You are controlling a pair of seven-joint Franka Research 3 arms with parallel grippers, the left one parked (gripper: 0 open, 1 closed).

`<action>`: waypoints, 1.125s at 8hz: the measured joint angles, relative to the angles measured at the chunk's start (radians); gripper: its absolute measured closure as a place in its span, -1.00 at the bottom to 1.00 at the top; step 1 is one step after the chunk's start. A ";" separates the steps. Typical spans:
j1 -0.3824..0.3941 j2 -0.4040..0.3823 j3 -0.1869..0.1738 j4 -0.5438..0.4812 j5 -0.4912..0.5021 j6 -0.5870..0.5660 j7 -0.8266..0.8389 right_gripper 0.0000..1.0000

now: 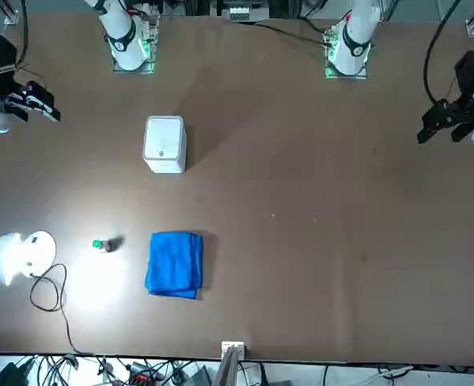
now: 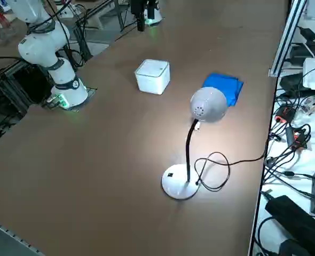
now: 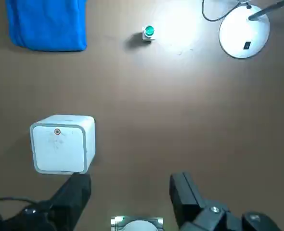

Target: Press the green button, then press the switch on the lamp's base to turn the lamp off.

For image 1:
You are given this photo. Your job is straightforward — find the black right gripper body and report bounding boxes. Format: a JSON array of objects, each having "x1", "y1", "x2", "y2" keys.
[{"x1": 0, "y1": 33, "x2": 27, "y2": 118}]

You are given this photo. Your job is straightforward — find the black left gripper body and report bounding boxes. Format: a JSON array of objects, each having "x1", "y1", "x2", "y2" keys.
[{"x1": 455, "y1": 51, "x2": 474, "y2": 105}]

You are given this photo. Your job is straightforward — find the white desk lamp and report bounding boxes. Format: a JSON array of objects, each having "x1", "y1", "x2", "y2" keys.
[{"x1": 0, "y1": 229, "x2": 58, "y2": 288}]

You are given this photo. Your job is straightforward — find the white square box appliance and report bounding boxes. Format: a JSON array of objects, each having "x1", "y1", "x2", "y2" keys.
[{"x1": 141, "y1": 115, "x2": 187, "y2": 175}]

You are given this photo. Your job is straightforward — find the folded blue cloth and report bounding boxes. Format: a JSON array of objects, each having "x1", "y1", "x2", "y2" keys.
[{"x1": 144, "y1": 230, "x2": 204, "y2": 301}]

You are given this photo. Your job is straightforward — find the grey power strip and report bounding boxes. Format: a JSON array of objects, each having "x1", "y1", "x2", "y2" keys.
[{"x1": 227, "y1": 6, "x2": 251, "y2": 23}]

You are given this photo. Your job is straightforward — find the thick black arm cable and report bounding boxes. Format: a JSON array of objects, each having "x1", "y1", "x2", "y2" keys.
[
  {"x1": 423, "y1": 0, "x2": 464, "y2": 106},
  {"x1": 16, "y1": 0, "x2": 32, "y2": 72}
]

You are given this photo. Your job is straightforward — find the thin black table cable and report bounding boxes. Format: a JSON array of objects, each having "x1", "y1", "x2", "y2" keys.
[{"x1": 251, "y1": 15, "x2": 331, "y2": 46}]

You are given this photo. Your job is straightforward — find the black lamp power cable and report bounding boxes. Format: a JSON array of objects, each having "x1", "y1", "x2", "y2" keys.
[{"x1": 29, "y1": 263, "x2": 98, "y2": 358}]

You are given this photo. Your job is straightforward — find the white floor cable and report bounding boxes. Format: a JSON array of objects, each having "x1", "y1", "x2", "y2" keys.
[{"x1": 356, "y1": 363, "x2": 415, "y2": 382}]

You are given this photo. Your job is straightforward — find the grey aluminium post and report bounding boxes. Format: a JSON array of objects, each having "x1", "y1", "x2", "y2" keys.
[{"x1": 219, "y1": 344, "x2": 241, "y2": 386}]

